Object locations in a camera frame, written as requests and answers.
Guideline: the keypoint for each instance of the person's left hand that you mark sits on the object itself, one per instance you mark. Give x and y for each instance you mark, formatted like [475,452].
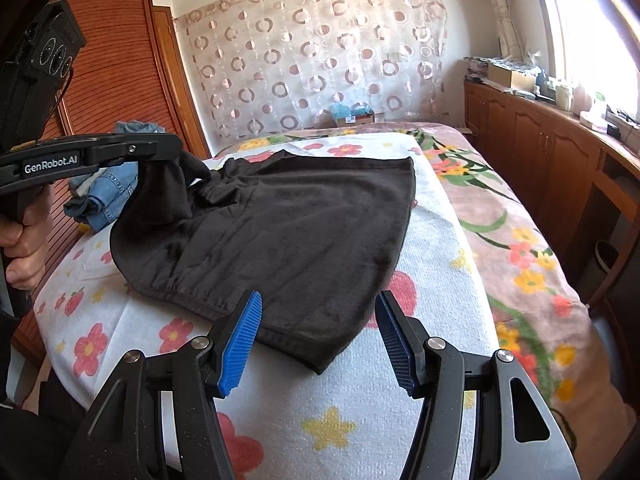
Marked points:
[30,255]

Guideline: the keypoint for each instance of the white floral towel sheet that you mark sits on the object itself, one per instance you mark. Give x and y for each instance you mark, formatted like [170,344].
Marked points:
[310,410]

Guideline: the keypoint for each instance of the blue plastic bag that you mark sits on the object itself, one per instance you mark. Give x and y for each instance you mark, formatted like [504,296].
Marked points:
[350,109]

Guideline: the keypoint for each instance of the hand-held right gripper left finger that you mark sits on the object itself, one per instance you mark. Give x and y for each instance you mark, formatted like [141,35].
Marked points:
[240,345]

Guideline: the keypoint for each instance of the black pants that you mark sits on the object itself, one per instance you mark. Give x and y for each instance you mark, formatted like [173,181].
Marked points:
[300,240]

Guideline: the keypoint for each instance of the pile of small packages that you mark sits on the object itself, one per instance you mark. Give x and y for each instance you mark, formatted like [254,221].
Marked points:
[476,69]

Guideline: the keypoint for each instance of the circle patterned sheer curtain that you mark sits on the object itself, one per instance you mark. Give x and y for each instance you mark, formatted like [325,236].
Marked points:
[310,55]

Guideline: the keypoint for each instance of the tissue box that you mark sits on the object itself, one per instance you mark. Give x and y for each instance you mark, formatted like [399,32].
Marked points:
[592,121]

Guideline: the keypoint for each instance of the patterned lace curtain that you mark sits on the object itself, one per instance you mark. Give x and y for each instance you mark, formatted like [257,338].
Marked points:
[502,5]

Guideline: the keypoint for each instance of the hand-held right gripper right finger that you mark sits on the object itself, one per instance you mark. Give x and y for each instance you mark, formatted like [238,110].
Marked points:
[397,345]

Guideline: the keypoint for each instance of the wooden wardrobe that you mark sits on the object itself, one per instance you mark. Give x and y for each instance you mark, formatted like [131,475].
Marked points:
[125,70]

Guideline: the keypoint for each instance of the cardboard box with label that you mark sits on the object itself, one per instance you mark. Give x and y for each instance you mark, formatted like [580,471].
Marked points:
[357,120]

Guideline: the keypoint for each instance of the pink bottle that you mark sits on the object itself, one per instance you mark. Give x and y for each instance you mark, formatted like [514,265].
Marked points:
[582,96]

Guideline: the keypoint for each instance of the open plain cardboard box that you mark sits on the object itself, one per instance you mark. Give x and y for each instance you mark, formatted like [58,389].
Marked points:
[510,76]

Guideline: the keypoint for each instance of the dark waste bin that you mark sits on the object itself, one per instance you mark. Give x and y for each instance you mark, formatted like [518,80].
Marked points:
[607,270]

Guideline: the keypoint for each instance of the window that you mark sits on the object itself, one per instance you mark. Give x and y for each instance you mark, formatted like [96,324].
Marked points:
[595,15]

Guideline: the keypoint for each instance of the white jar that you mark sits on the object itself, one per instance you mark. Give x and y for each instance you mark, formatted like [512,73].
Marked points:
[563,97]

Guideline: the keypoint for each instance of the pink floral blanket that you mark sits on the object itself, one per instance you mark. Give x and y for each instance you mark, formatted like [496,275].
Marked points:
[510,240]

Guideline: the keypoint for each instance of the blue denim jeans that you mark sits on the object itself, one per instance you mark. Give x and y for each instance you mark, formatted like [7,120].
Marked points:
[107,195]

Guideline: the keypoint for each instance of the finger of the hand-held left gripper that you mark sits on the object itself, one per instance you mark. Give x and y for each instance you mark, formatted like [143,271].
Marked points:
[135,149]

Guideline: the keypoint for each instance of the wooden cabinet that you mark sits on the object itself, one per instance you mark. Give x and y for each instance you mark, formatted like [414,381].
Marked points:
[540,145]

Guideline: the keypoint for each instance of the grey-blue folded garment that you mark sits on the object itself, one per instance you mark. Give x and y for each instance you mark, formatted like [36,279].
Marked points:
[137,126]

